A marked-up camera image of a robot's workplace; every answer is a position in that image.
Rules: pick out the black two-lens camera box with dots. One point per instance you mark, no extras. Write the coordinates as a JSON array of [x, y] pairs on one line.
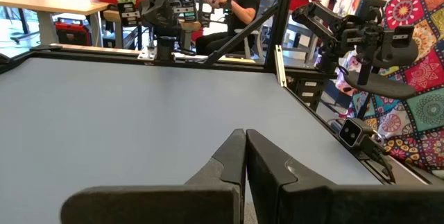
[[350, 132]]

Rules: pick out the blue grey table mat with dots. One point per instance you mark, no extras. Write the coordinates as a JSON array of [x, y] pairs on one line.
[[138, 113]]

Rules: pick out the red black tool case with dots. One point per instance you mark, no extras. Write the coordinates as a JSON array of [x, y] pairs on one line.
[[73, 33]]

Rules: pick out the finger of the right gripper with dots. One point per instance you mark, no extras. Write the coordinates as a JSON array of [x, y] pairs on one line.
[[128, 15], [185, 9]]

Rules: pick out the light wooden desk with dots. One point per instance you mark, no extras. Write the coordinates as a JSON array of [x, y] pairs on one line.
[[52, 2]]

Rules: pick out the person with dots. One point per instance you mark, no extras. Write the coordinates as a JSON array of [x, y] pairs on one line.
[[243, 2]]

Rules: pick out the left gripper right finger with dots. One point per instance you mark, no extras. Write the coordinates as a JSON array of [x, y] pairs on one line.
[[347, 205]]

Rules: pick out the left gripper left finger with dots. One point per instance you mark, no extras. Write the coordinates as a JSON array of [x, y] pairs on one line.
[[156, 205]]

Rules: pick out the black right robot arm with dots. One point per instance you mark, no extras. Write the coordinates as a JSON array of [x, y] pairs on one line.
[[166, 49]]

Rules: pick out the black aluminium table frame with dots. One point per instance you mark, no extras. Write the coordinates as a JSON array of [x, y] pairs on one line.
[[282, 9]]

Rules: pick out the colourful patterned quilt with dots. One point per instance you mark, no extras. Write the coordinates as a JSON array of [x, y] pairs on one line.
[[416, 120]]

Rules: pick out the black drawer cabinet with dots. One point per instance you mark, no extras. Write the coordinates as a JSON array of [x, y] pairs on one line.
[[308, 94]]

